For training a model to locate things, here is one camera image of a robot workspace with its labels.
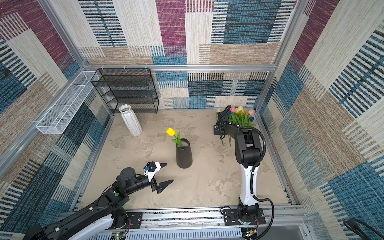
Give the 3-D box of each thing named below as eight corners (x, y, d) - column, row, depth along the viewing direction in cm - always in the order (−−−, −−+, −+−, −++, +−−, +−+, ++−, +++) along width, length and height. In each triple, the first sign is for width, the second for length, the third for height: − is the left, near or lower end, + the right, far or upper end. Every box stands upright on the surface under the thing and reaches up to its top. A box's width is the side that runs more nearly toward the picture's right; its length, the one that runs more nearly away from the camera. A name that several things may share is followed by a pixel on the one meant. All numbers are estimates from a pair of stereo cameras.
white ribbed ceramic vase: (130, 136, 108) (116, 113, 89) (132, 127, 113) (120, 104, 94) (141, 136, 108) (129, 113, 89) (143, 127, 113) (133, 104, 94)
